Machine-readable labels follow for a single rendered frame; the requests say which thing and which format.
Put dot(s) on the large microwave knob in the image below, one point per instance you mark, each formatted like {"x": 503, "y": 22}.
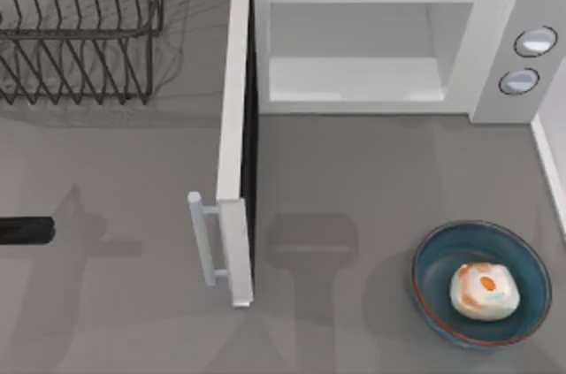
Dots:
{"x": 535, "y": 41}

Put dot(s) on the white bun with orange spot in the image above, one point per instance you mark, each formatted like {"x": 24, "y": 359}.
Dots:
{"x": 484, "y": 290}

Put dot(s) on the small microwave knob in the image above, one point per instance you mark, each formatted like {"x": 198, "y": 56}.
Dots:
{"x": 519, "y": 81}

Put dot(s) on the white microwave door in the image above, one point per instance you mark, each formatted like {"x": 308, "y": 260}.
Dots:
{"x": 232, "y": 135}

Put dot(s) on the blue bowl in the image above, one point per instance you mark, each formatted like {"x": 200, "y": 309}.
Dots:
{"x": 435, "y": 259}

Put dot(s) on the pale microwave oven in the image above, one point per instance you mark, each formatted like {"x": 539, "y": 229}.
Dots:
{"x": 491, "y": 82}

